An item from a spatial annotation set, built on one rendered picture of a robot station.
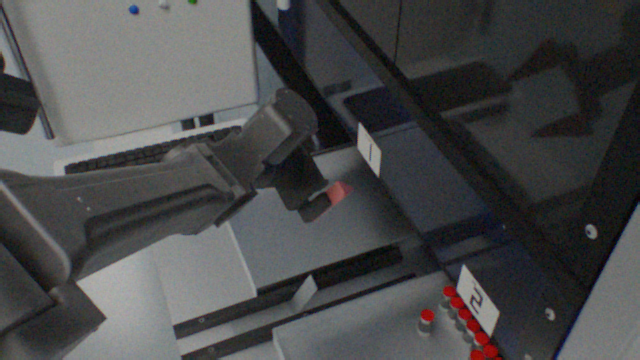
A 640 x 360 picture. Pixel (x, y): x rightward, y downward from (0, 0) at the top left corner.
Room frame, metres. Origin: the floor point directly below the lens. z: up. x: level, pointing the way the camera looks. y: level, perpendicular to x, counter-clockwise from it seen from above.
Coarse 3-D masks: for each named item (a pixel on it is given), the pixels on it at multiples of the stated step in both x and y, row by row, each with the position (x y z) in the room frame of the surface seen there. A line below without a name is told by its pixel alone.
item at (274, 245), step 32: (320, 160) 0.90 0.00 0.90; (352, 160) 0.92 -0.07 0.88; (320, 192) 0.83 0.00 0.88; (352, 192) 0.83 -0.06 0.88; (384, 192) 0.83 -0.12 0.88; (256, 224) 0.74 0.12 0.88; (288, 224) 0.74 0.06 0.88; (320, 224) 0.74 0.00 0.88; (352, 224) 0.74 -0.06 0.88; (384, 224) 0.74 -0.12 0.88; (256, 256) 0.67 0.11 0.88; (288, 256) 0.67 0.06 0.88; (320, 256) 0.67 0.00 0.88; (352, 256) 0.64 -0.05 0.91; (256, 288) 0.58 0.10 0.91
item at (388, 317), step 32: (384, 288) 0.58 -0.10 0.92; (416, 288) 0.60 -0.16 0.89; (320, 320) 0.53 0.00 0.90; (352, 320) 0.54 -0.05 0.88; (384, 320) 0.54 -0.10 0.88; (416, 320) 0.54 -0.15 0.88; (288, 352) 0.48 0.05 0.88; (320, 352) 0.48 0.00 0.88; (352, 352) 0.48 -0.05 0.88; (384, 352) 0.48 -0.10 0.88; (416, 352) 0.48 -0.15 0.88; (448, 352) 0.48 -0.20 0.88
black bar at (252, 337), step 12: (408, 276) 0.61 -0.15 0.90; (372, 288) 0.59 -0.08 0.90; (336, 300) 0.56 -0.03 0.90; (348, 300) 0.56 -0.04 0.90; (300, 312) 0.54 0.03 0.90; (312, 312) 0.54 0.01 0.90; (276, 324) 0.52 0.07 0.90; (240, 336) 0.50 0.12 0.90; (252, 336) 0.50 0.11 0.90; (264, 336) 0.50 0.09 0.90; (204, 348) 0.48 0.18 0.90; (216, 348) 0.48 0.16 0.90; (228, 348) 0.48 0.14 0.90; (240, 348) 0.49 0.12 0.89
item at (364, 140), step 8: (360, 128) 0.83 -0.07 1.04; (360, 136) 0.83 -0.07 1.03; (368, 136) 0.80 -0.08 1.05; (360, 144) 0.83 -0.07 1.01; (368, 144) 0.80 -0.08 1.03; (368, 152) 0.80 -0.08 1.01; (376, 152) 0.77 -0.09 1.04; (368, 160) 0.79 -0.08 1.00; (376, 160) 0.77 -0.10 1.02; (376, 168) 0.76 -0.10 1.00
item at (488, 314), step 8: (464, 272) 0.52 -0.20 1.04; (464, 280) 0.51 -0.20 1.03; (472, 280) 0.50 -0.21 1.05; (464, 288) 0.51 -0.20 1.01; (472, 288) 0.49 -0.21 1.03; (480, 288) 0.48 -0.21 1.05; (464, 296) 0.50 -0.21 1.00; (488, 304) 0.46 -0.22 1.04; (480, 312) 0.47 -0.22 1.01; (488, 312) 0.46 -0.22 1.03; (496, 312) 0.45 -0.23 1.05; (480, 320) 0.47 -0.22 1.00; (488, 320) 0.45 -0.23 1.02; (496, 320) 0.44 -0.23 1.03; (488, 328) 0.45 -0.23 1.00
